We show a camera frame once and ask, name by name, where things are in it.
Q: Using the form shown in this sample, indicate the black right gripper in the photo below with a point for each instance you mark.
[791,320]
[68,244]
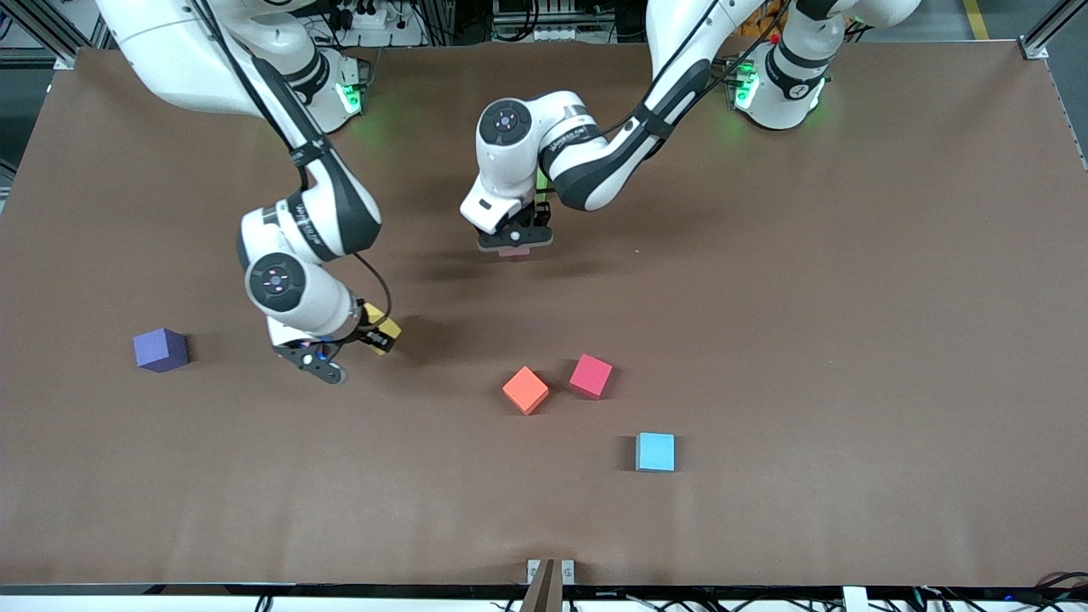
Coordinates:
[371,331]

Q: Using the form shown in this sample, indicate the yellow foam block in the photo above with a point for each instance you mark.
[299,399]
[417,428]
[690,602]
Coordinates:
[391,326]

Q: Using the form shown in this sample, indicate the white rack equipment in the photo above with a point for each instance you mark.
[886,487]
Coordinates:
[544,30]

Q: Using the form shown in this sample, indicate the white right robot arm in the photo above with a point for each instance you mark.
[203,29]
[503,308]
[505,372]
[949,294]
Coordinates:
[170,51]

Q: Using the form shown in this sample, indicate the light blue foam block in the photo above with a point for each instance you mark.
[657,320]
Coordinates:
[655,451]

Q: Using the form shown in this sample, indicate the pink foam block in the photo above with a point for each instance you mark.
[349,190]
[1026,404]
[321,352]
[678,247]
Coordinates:
[514,252]

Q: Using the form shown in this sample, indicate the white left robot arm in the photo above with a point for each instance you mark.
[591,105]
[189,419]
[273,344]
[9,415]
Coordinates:
[595,161]

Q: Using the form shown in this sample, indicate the aluminium frame profile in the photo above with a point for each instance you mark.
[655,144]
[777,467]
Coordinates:
[42,34]
[1033,48]

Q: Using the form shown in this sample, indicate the purple foam block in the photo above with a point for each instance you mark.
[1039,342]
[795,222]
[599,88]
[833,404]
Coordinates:
[160,349]

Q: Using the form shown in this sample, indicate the brown pole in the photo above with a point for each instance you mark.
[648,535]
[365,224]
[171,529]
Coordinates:
[541,591]

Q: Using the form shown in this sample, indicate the orange bagged goods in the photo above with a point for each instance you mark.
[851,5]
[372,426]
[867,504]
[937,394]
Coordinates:
[772,27]

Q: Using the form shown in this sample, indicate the brown table cover sheet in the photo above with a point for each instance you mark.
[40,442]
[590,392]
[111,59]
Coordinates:
[765,297]

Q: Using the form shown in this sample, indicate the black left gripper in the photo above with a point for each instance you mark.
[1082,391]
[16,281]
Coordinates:
[541,212]

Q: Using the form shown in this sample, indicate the red foam block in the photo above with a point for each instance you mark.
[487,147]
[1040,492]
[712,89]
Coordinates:
[591,376]

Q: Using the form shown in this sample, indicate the white power strip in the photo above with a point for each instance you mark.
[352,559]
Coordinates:
[365,17]

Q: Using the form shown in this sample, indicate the orange foam block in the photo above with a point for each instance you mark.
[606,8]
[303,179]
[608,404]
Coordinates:
[525,390]

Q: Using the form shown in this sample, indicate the small metal bracket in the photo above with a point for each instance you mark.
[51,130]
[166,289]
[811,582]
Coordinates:
[568,571]

